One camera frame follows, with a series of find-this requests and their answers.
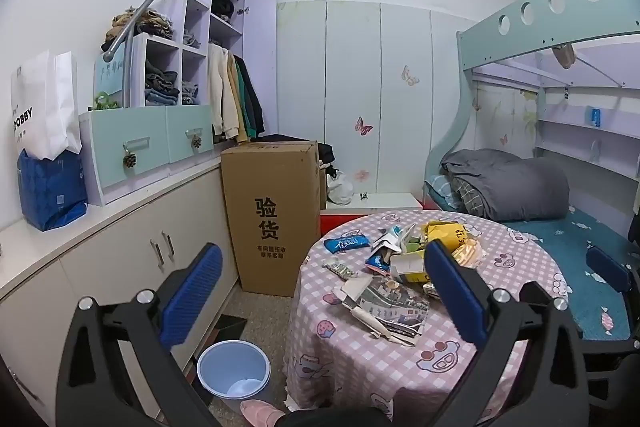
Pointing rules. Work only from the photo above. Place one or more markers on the blue white torn wrapper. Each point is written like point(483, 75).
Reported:
point(382, 252)

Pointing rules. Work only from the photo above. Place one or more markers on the person's leg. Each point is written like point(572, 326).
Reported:
point(330, 421)

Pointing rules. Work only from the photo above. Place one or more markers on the pink checked tablecloth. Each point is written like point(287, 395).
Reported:
point(360, 372)

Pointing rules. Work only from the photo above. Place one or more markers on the grey quilt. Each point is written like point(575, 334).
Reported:
point(510, 182)

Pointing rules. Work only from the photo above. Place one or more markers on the blue snack packet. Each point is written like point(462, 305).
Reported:
point(346, 244)

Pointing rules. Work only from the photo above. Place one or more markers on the small blue box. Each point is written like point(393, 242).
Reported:
point(595, 116)

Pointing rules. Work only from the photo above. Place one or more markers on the pale butterfly wall sticker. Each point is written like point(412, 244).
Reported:
point(410, 76)

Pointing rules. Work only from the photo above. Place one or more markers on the green hanging garment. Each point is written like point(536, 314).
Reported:
point(248, 107)

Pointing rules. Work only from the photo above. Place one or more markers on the pink slipper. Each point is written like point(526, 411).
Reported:
point(260, 414)

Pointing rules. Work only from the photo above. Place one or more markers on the small green brown packet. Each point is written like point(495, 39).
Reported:
point(340, 269)

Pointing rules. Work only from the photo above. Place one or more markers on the pine cone drawer pull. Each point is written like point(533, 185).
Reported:
point(196, 142)
point(131, 160)

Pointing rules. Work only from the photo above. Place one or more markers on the cream hanging jacket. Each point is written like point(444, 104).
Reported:
point(220, 92)

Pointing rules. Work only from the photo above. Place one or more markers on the large cardboard box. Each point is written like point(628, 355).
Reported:
point(270, 217)

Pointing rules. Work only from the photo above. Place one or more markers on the large teal stair drawer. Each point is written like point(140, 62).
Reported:
point(125, 132)

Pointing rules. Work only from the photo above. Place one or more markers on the white low cabinet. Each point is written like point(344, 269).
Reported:
point(100, 257)

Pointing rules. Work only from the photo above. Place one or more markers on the printed paper sheet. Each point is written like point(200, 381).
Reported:
point(395, 307)

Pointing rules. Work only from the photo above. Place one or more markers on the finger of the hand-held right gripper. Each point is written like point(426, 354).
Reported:
point(612, 343)
point(607, 268)

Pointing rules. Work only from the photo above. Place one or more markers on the pale blue plastic bin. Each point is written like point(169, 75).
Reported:
point(232, 372)

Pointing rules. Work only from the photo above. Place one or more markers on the pink flower wall sticker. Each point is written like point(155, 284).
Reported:
point(361, 175)

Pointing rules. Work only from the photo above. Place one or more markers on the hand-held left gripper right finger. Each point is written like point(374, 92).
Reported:
point(455, 292)

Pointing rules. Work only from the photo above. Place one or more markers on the white plastic bag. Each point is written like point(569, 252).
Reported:
point(341, 189)

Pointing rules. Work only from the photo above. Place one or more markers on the yellow paper box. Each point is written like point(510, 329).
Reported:
point(447, 234)

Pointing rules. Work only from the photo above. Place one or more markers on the white yellow carton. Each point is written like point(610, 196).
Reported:
point(407, 268)

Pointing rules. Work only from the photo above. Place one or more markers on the black hanging jacket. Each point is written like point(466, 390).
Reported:
point(256, 102)

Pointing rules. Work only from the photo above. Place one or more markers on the purple wardrobe door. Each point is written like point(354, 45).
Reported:
point(260, 57)

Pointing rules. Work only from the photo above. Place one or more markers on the white wardrobe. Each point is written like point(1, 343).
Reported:
point(350, 82)

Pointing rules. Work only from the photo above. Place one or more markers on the white paper bag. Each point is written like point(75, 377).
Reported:
point(40, 107)

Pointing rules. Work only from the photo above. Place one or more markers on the purple white cubby shelf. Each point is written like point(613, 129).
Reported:
point(200, 37)

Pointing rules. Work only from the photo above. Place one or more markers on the green felt piece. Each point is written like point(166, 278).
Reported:
point(411, 246)

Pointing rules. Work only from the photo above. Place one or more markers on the dark folded clothes stack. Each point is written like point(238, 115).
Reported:
point(161, 87)

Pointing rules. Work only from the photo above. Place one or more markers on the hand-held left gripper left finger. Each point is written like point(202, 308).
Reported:
point(192, 294)

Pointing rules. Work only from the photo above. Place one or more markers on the brown folded clothes pile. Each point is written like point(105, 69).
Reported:
point(145, 24)

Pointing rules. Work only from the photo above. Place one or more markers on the small teal stair drawer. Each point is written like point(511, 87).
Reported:
point(190, 127)

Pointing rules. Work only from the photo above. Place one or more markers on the beige wooden stick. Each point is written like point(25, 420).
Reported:
point(370, 322)

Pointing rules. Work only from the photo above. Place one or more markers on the pink butterfly wall sticker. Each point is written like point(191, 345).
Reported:
point(363, 126)

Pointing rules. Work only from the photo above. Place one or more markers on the purple wall shelf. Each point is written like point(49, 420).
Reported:
point(590, 142)

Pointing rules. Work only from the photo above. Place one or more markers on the light blue paper sign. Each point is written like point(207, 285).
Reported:
point(112, 69)

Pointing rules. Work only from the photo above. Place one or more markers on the blue shopping bag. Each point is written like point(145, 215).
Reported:
point(50, 197)

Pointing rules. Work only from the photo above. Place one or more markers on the teal bunk bed frame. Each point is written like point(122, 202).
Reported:
point(525, 27)

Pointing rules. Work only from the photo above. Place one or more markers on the teal printed bedsheet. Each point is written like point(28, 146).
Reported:
point(565, 242)

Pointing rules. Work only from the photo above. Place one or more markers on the grey folded clothes stack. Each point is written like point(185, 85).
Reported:
point(190, 93)

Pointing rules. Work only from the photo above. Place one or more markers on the red white low bench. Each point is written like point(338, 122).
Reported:
point(370, 207)

